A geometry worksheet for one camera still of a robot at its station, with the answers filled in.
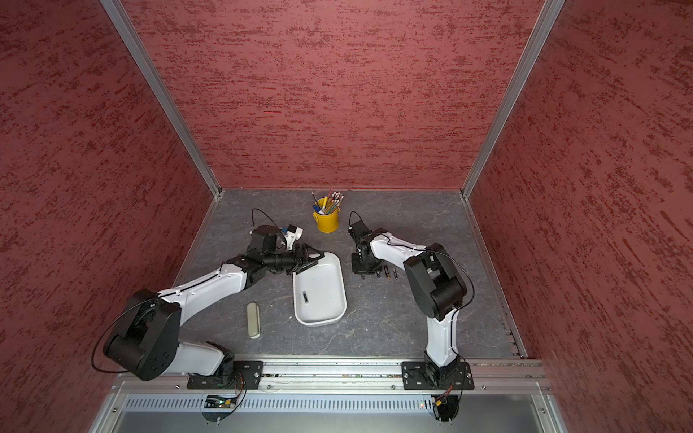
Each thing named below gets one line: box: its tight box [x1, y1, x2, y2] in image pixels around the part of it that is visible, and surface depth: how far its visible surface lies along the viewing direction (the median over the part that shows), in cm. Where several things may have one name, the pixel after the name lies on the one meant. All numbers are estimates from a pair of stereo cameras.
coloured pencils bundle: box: [310, 186, 345, 216], surface depth 102 cm
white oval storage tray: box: [292, 251, 348, 328], surface depth 90 cm
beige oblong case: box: [246, 301, 261, 340], surface depth 83 cm
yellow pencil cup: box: [312, 207, 342, 234], surface depth 106 cm
